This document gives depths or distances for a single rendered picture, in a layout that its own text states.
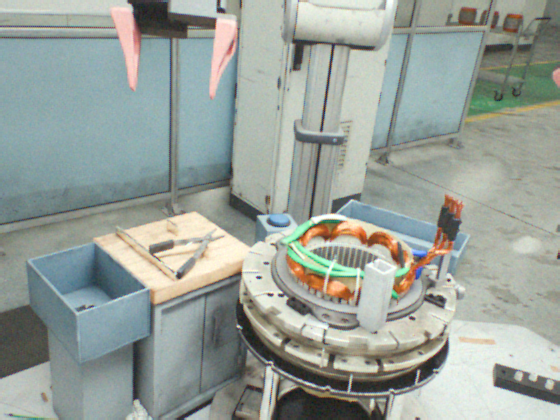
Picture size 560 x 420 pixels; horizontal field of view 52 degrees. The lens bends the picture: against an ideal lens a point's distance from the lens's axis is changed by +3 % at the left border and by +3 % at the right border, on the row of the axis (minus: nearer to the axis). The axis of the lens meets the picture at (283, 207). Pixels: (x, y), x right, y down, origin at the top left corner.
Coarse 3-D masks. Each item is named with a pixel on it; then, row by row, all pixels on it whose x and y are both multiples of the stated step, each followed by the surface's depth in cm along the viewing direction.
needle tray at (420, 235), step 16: (352, 208) 119; (368, 208) 117; (384, 224) 116; (400, 224) 115; (416, 224) 113; (432, 224) 111; (416, 240) 113; (432, 240) 113; (464, 240) 109; (448, 272) 102
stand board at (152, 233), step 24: (192, 216) 104; (96, 240) 92; (120, 240) 93; (144, 240) 94; (144, 264) 87; (168, 264) 88; (216, 264) 89; (240, 264) 91; (168, 288) 82; (192, 288) 86
